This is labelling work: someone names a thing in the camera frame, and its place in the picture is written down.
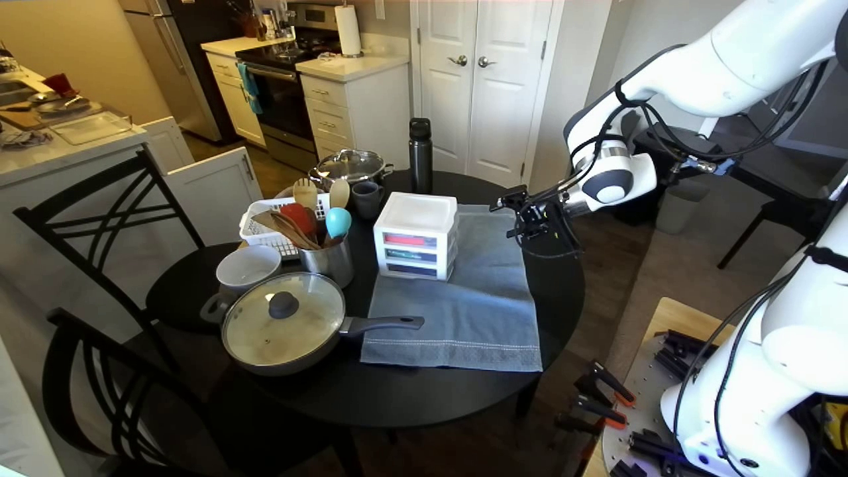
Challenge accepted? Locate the black extrusion bracket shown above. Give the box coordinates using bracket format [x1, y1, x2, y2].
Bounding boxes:
[655, 325, 721, 367]

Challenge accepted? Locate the stainless steel pot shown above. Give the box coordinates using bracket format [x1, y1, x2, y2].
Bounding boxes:
[310, 146, 399, 190]

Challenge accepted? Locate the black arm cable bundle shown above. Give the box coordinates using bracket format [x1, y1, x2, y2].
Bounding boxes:
[566, 48, 738, 215]

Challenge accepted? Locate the black kitchen oven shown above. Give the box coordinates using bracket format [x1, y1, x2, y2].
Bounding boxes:
[236, 36, 321, 166]

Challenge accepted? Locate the grey robot mounting plate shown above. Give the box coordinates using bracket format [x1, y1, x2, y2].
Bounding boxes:
[607, 338, 710, 477]

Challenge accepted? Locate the refrigerator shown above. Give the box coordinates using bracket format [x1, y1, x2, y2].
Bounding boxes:
[117, 0, 261, 146]

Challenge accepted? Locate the black water bottle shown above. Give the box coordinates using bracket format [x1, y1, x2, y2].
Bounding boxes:
[409, 117, 437, 192]

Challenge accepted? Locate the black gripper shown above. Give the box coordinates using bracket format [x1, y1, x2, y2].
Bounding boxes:
[493, 186, 582, 251]

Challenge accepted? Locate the red spatula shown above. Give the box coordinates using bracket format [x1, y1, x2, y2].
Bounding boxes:
[280, 203, 321, 240]

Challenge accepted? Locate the wooden spoon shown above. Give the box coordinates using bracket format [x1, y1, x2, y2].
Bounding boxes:
[289, 178, 321, 212]

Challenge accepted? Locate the dark grey mug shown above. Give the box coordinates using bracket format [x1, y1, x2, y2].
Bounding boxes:
[350, 178, 388, 221]

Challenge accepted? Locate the brown wooden utensil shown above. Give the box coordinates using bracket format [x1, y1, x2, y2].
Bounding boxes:
[253, 209, 313, 251]

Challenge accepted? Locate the small red item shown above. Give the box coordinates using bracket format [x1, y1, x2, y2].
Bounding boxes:
[42, 70, 81, 101]

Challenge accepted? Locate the clear drawer with dark items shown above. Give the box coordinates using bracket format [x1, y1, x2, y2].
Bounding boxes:
[379, 262, 444, 281]

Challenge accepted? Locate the white kitchen base cabinet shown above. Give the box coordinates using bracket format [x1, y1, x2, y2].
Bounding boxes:
[294, 52, 415, 166]
[200, 35, 301, 150]

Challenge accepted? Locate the grey trash can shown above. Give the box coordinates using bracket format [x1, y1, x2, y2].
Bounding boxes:
[655, 168, 713, 239]

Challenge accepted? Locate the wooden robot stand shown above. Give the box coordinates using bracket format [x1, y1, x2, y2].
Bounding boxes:
[582, 293, 738, 477]

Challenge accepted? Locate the white panel door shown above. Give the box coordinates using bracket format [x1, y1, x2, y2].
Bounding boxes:
[412, 0, 486, 180]
[476, 0, 567, 190]

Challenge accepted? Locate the black wooden chair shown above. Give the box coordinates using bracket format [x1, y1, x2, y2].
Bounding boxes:
[12, 143, 208, 331]
[41, 304, 233, 477]

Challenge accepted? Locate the clear drawer with label pack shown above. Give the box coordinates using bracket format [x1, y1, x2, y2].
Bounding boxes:
[378, 224, 444, 251]

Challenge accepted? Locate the white paper towel roll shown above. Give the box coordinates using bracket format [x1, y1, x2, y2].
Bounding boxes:
[331, 3, 367, 60]

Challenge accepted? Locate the dark frying pan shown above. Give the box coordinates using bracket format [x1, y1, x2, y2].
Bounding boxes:
[219, 270, 427, 382]

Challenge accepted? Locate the clear drawer with blue disc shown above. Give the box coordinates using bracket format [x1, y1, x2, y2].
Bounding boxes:
[379, 247, 444, 266]

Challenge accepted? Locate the metal utensil holder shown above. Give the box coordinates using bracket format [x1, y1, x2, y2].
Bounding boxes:
[301, 235, 358, 290]

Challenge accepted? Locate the white kitchen island counter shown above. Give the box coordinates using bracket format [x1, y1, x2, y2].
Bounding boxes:
[0, 49, 269, 298]

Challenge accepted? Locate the teal dish towel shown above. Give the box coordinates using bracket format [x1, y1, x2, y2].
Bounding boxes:
[236, 58, 266, 122]

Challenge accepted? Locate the blue grey towel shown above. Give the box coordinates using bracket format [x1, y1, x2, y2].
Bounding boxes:
[358, 203, 546, 372]

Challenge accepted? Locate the black orange bar clamp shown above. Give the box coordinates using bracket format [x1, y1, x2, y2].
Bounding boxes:
[555, 372, 632, 436]
[586, 358, 639, 407]

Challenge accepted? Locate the teal spatula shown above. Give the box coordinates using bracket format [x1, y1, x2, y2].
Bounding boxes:
[325, 207, 356, 244]

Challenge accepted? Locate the glass pot lid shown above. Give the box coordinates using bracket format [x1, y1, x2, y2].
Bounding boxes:
[313, 146, 388, 180]

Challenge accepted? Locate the wooden spatula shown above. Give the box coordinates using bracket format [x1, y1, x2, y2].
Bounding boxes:
[326, 178, 352, 212]

